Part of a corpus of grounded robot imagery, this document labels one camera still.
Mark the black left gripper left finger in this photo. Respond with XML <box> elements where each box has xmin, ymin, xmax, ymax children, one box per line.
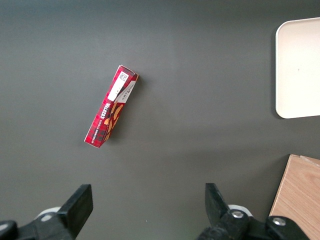
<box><xmin>0</xmin><ymin>184</ymin><xmax>94</xmax><ymax>240</ymax></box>

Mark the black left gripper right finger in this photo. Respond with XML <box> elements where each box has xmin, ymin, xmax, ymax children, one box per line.
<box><xmin>196</xmin><ymin>182</ymin><xmax>311</xmax><ymax>240</ymax></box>

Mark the cream plastic tray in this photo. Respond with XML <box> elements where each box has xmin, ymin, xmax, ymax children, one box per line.
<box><xmin>275</xmin><ymin>17</ymin><xmax>320</xmax><ymax>119</ymax></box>

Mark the light wooden board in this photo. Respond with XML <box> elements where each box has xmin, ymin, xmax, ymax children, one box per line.
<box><xmin>268</xmin><ymin>154</ymin><xmax>320</xmax><ymax>240</ymax></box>

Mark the red tartan shortbread box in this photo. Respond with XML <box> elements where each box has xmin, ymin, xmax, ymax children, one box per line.
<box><xmin>83</xmin><ymin>64</ymin><xmax>140</xmax><ymax>149</ymax></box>

